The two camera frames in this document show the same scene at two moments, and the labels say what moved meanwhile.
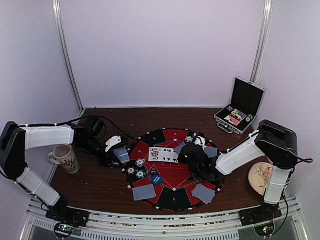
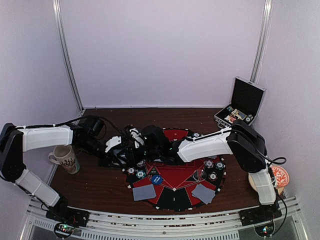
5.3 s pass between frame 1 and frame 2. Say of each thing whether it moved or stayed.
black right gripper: moved
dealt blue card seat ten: stayed
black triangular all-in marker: stayed
